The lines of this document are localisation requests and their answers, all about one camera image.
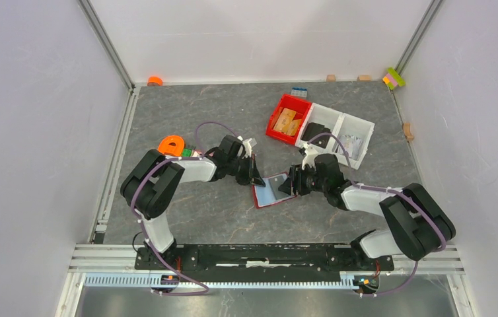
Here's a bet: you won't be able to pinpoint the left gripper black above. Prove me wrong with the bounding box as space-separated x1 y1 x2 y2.
227 154 265 188

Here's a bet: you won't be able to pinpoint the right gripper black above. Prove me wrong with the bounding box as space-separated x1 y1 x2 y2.
277 162 328 197

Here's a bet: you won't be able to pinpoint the grey credit card gold chip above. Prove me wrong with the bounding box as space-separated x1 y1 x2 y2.
268 173 292 204

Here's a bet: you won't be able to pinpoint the red leather card holder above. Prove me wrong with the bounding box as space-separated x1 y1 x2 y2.
252 172 296 209

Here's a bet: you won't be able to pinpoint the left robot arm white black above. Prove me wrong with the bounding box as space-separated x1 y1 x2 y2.
120 135 266 269

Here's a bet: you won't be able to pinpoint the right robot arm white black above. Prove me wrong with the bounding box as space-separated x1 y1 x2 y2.
278 154 456 269

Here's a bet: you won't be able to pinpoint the black cards in white bin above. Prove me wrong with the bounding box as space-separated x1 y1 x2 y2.
301 122 331 149

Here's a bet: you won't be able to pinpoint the silver cards in white bin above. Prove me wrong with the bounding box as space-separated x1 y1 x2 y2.
339 135 363 160

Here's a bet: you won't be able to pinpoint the white divided plastic bin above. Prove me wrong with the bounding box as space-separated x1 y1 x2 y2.
295 103 374 170

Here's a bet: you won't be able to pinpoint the green toy brick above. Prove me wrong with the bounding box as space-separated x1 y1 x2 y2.
181 149 193 157

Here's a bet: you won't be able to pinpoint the red plastic bin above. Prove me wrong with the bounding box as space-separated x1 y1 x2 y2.
266 94 312 145

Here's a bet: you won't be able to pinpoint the blue white small block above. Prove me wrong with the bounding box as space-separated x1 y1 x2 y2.
291 87 308 99

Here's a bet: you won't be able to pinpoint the wooden piece right edge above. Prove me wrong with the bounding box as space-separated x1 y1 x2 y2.
402 122 415 142

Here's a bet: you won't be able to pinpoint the small orange cap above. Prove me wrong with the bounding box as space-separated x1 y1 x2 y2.
147 76 163 87

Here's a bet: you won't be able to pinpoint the colourful toy brick stack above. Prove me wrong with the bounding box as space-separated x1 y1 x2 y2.
382 67 406 90

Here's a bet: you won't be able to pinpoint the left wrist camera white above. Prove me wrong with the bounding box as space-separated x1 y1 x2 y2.
237 136 257 159

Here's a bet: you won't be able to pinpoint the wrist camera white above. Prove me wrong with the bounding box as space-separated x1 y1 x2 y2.
237 136 257 159
300 143 319 170

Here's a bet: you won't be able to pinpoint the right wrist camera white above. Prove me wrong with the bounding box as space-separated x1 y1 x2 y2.
300 143 319 170

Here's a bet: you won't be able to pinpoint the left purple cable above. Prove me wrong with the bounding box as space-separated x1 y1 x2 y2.
129 122 241 297

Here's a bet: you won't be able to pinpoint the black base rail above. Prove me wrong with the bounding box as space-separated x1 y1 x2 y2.
134 243 394 272

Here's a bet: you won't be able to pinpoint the grey slotted cable duct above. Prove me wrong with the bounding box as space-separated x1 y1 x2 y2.
83 271 357 290

